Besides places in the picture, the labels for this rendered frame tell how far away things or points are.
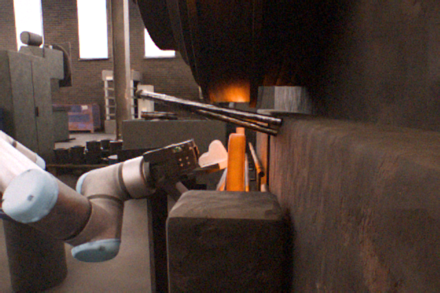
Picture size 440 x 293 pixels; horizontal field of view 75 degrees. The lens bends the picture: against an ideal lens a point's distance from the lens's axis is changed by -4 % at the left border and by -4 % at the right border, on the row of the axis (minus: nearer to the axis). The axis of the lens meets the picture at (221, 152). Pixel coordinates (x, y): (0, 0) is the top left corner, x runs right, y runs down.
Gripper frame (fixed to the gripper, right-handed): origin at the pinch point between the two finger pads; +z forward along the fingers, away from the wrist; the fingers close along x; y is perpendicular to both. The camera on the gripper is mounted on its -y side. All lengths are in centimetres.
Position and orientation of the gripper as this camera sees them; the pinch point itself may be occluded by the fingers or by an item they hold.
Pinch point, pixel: (236, 159)
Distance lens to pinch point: 66.7
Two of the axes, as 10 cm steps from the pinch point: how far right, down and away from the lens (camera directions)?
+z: 9.6, -2.7, -1.2
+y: -2.8, -9.5, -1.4
